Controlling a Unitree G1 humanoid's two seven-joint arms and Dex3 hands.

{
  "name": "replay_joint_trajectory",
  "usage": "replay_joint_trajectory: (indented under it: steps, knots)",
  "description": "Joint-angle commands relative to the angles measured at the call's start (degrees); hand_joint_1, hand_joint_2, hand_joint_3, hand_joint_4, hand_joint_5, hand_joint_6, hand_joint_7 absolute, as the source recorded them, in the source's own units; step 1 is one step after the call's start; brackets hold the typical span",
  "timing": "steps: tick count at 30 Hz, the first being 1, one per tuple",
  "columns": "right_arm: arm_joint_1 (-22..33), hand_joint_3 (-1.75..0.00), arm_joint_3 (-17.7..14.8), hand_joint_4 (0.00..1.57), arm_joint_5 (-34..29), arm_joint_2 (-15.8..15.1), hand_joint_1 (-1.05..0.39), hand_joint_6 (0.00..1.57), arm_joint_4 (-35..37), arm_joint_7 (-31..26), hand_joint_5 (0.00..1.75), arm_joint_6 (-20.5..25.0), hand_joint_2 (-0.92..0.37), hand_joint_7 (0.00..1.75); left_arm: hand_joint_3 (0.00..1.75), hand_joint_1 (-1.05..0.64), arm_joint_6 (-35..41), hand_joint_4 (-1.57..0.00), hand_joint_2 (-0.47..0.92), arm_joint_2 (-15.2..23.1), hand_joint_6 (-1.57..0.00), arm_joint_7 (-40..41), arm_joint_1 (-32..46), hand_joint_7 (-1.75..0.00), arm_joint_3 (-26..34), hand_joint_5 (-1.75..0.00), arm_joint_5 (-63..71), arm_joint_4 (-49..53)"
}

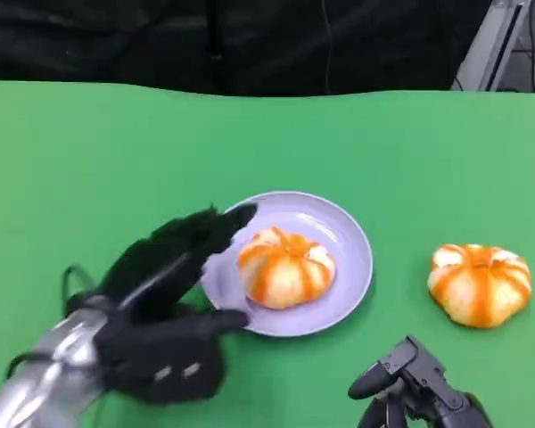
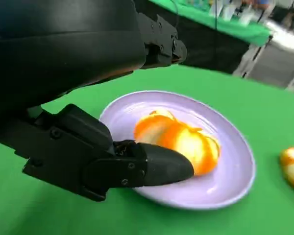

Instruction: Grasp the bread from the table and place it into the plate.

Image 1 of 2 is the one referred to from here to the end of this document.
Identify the lilac plate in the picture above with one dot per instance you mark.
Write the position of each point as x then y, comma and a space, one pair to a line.
339, 267

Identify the grey metal frame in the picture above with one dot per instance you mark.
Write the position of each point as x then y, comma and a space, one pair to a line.
490, 53

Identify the green table cloth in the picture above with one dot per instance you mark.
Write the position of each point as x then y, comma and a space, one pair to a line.
116, 156

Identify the orange and white bread roll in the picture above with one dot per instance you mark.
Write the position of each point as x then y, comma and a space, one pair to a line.
479, 287
287, 272

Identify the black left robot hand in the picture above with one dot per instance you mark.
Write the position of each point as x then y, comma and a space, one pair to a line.
160, 352

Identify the black backdrop curtain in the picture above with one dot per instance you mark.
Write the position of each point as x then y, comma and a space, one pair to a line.
205, 44

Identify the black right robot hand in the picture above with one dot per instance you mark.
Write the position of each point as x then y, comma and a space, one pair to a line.
423, 392

